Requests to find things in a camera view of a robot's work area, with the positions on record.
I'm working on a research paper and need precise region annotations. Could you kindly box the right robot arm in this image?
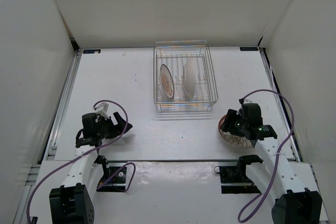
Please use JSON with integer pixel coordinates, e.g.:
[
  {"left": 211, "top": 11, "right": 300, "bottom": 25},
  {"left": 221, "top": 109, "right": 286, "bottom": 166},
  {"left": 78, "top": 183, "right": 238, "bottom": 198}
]
[{"left": 218, "top": 103, "right": 322, "bottom": 223}]

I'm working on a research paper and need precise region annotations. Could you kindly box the white middle plate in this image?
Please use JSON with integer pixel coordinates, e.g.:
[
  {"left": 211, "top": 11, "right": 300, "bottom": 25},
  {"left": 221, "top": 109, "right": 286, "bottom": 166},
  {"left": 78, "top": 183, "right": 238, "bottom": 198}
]
[{"left": 182, "top": 58, "right": 196, "bottom": 101}]

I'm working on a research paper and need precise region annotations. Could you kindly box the right table label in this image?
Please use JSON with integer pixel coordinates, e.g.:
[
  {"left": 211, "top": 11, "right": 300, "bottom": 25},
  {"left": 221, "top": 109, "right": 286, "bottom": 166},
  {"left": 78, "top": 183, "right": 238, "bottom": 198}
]
[{"left": 239, "top": 47, "right": 258, "bottom": 51}]

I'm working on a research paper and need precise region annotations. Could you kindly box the table label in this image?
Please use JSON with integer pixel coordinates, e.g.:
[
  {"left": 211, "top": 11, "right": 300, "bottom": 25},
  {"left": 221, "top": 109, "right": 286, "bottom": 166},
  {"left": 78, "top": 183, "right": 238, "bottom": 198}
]
[
  {"left": 239, "top": 47, "right": 258, "bottom": 51},
  {"left": 82, "top": 49, "right": 101, "bottom": 54}
]

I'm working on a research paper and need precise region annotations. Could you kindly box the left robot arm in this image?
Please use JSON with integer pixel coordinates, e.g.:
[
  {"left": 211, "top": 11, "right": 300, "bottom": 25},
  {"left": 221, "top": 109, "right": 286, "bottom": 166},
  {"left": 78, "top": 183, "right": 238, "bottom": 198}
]
[{"left": 49, "top": 112, "right": 135, "bottom": 223}]

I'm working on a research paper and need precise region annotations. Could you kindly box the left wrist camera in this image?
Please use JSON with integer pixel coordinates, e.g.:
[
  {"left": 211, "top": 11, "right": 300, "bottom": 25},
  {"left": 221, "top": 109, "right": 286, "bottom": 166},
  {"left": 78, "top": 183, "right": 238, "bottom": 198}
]
[{"left": 93, "top": 102, "right": 109, "bottom": 119}]

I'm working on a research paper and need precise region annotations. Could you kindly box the orange patterned plate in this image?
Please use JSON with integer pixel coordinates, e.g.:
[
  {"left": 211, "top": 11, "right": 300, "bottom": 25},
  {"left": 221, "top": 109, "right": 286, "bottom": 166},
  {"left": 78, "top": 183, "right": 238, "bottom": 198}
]
[{"left": 159, "top": 64, "right": 175, "bottom": 102}]

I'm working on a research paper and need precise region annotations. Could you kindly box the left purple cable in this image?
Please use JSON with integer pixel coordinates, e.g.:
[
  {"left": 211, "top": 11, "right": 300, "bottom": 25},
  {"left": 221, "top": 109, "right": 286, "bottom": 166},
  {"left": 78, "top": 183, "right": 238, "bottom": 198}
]
[{"left": 26, "top": 100, "right": 136, "bottom": 222}]

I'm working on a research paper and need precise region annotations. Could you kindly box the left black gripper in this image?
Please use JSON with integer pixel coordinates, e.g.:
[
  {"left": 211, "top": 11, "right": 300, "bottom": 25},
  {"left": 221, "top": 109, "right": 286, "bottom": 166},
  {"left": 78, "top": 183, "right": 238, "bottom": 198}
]
[{"left": 96, "top": 112, "right": 132, "bottom": 139}]

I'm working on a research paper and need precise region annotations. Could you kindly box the chrome wire dish rack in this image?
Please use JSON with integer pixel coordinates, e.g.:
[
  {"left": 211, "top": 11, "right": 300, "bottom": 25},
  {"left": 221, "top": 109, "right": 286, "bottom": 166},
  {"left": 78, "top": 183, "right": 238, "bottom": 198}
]
[{"left": 153, "top": 40, "right": 218, "bottom": 113}]

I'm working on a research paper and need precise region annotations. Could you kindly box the left table label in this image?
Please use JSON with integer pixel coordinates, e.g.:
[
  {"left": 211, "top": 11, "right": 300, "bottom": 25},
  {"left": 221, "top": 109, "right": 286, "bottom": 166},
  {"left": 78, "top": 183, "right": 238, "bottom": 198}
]
[{"left": 82, "top": 49, "right": 101, "bottom": 54}]

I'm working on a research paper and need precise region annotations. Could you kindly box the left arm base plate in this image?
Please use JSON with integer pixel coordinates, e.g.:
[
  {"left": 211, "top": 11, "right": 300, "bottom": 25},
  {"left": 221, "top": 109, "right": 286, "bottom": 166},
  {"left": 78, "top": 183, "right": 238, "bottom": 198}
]
[{"left": 97, "top": 163, "right": 128, "bottom": 193}]

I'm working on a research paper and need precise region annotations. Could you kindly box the flower patterned plate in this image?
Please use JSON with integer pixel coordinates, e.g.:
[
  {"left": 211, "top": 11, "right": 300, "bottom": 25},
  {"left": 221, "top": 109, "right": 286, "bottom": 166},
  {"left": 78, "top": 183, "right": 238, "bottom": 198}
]
[{"left": 218, "top": 115, "right": 252, "bottom": 148}]

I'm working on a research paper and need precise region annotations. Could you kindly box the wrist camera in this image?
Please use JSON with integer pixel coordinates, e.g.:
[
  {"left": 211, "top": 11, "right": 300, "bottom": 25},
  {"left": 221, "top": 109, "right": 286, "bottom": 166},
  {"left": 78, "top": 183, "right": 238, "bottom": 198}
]
[
  {"left": 93, "top": 102, "right": 109, "bottom": 119},
  {"left": 238, "top": 98, "right": 252, "bottom": 107}
]

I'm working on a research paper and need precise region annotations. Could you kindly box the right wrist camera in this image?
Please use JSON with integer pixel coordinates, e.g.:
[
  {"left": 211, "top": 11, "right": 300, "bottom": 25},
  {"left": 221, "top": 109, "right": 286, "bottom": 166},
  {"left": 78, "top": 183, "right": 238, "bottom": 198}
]
[{"left": 238, "top": 98, "right": 252, "bottom": 107}]

